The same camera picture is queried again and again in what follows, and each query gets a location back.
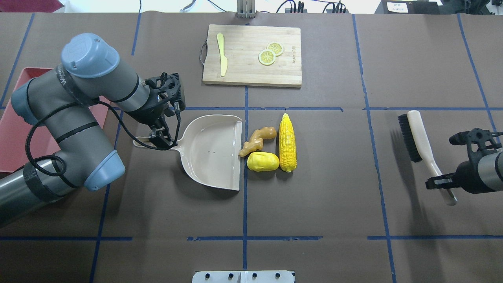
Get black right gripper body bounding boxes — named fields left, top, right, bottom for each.
left=454, top=161, right=486, bottom=195

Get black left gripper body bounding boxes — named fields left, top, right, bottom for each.
left=128, top=100, right=167, bottom=128

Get beige hand brush black bristles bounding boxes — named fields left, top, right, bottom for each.
left=398, top=110, right=458, bottom=206

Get beige plastic dustpan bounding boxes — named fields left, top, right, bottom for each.
left=133, top=114, right=244, bottom=192

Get tan toy ginger root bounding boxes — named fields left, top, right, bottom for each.
left=238, top=127, right=277, bottom=157

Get yellow toy potato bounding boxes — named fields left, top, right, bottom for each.
left=246, top=152, right=280, bottom=172

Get yellow toy corn cob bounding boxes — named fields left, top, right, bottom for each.
left=279, top=113, right=297, bottom=173

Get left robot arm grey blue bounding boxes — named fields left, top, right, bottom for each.
left=0, top=33, right=185, bottom=227

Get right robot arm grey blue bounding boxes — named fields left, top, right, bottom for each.
left=425, top=152, right=503, bottom=195

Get pink plastic bin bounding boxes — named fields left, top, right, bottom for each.
left=0, top=68, right=108, bottom=175

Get yellow-green plastic knife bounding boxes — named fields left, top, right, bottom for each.
left=216, top=33, right=228, bottom=77

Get bamboo cutting board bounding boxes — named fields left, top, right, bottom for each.
left=202, top=24, right=303, bottom=88

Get lemon slice lower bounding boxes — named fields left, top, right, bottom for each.
left=257, top=50, right=276, bottom=66

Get lemon slice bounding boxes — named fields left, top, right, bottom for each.
left=257, top=50, right=276, bottom=66
left=266, top=41, right=285, bottom=56

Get lemon slice upper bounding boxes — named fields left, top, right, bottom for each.
left=266, top=41, right=285, bottom=56

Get black power box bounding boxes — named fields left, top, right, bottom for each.
left=374, top=0, right=440, bottom=15

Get black left camera cable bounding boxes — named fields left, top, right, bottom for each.
left=25, top=96, right=182, bottom=189

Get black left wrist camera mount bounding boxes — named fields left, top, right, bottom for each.
left=142, top=72, right=186, bottom=117

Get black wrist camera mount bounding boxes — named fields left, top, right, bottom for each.
left=449, top=128, right=502, bottom=163
left=142, top=72, right=186, bottom=117

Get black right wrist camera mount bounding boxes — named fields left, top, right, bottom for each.
left=449, top=128, right=502, bottom=163

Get aluminium frame post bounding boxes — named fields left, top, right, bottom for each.
left=236, top=0, right=257, bottom=18

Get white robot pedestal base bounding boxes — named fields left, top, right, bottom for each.
left=192, top=270, right=296, bottom=283

